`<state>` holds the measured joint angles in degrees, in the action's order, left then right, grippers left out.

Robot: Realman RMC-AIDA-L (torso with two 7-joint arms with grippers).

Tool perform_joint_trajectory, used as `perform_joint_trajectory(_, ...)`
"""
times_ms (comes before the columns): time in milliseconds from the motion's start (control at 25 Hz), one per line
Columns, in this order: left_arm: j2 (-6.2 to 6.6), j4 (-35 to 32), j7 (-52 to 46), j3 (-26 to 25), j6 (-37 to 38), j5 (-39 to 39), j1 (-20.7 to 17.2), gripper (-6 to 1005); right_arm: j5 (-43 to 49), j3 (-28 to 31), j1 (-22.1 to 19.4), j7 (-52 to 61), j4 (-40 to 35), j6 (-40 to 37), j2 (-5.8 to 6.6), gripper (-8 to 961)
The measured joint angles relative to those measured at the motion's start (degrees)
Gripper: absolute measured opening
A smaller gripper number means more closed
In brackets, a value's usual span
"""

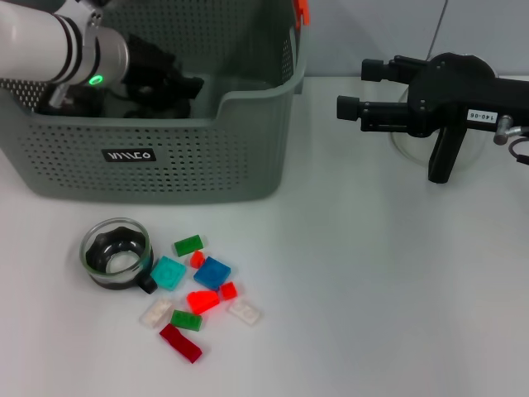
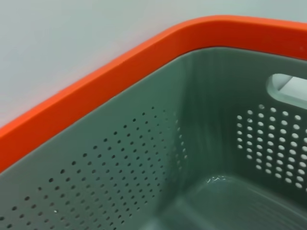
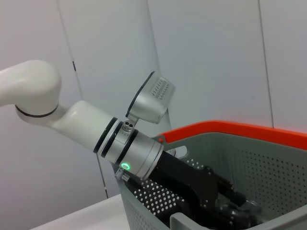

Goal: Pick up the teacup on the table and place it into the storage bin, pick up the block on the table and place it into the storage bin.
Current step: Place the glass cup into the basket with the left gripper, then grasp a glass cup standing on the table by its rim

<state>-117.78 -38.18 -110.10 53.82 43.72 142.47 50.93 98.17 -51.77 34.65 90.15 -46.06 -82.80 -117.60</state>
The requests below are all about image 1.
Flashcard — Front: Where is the glass teapot with black handle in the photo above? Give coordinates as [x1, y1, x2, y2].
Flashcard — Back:
[388, 52, 501, 184]

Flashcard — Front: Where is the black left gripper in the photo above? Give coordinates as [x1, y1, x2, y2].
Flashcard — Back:
[122, 35, 206, 100]

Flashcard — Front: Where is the silver right gripper cable connector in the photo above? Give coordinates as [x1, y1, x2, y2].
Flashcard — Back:
[493, 115, 529, 166]

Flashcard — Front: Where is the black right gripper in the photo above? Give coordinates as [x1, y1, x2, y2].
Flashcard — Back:
[336, 55, 529, 137]

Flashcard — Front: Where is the cyan square toy brick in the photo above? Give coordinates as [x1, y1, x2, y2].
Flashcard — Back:
[150, 255, 188, 293]

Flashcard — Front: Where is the orange basket handle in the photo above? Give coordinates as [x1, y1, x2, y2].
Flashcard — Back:
[292, 0, 312, 26]

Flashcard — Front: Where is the green toy brick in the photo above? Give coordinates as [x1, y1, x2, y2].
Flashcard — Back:
[170, 309, 203, 332]
[173, 233, 207, 256]

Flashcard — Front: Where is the white toy brick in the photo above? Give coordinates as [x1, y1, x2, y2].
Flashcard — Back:
[140, 298, 174, 330]
[226, 297, 262, 327]

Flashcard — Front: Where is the dark clay teapot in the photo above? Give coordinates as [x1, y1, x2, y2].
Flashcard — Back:
[39, 88, 104, 118]

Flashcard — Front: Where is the grey-green perforated storage basket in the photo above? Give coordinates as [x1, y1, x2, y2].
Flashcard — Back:
[0, 0, 311, 206]

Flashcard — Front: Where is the orange-red sloped toy brick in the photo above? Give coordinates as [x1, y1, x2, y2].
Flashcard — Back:
[186, 289, 222, 315]

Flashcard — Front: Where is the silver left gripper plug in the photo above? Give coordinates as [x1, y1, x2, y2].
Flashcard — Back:
[49, 84, 69, 108]

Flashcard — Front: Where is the blue square toy brick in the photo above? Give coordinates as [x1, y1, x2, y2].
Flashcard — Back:
[193, 256, 232, 289]

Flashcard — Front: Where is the glass teacup with black base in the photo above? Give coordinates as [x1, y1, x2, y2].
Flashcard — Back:
[123, 98, 193, 120]
[79, 217, 159, 295]

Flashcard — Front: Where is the dark red long toy brick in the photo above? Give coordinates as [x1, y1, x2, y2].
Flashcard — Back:
[159, 323, 204, 364]

